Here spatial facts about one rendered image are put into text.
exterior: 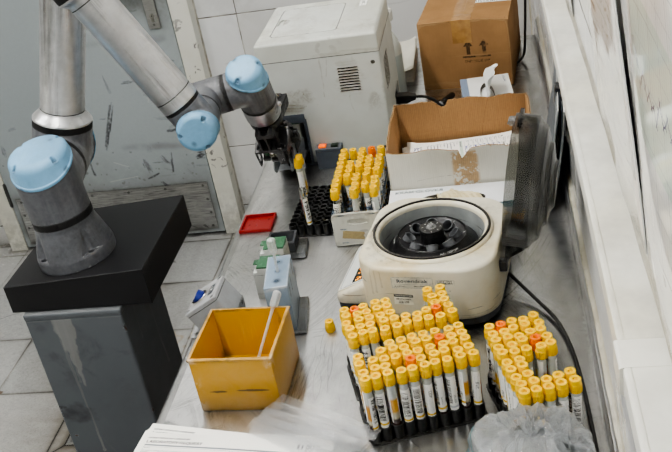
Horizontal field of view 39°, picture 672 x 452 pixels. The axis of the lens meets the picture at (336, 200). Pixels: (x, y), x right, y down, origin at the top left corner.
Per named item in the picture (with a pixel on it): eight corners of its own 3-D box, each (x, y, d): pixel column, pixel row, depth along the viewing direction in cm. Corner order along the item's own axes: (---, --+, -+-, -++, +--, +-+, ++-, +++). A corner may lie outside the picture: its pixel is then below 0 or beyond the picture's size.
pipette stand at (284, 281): (270, 305, 168) (259, 258, 163) (309, 300, 167) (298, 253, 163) (266, 339, 159) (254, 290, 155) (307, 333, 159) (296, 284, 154)
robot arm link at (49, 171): (23, 233, 174) (-6, 168, 168) (38, 200, 186) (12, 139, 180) (85, 217, 173) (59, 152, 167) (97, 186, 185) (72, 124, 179)
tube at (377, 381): (396, 433, 133) (384, 373, 128) (389, 441, 132) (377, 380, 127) (386, 430, 134) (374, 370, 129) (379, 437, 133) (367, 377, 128)
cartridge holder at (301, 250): (264, 248, 186) (261, 232, 185) (309, 243, 185) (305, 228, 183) (260, 262, 182) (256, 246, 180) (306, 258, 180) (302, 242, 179)
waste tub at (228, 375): (224, 357, 157) (210, 308, 152) (301, 355, 154) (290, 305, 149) (200, 412, 145) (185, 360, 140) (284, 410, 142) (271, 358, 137)
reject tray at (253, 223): (246, 217, 199) (245, 214, 199) (277, 215, 198) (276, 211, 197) (239, 234, 193) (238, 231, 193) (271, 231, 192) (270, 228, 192)
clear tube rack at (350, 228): (348, 196, 200) (342, 166, 197) (394, 192, 198) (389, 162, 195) (336, 247, 182) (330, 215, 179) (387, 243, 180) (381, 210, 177)
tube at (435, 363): (443, 427, 133) (432, 366, 128) (437, 420, 134) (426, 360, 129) (453, 422, 133) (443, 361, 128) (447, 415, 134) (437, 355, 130)
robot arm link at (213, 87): (165, 103, 177) (220, 86, 176) (170, 83, 187) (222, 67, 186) (180, 139, 181) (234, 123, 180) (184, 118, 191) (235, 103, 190)
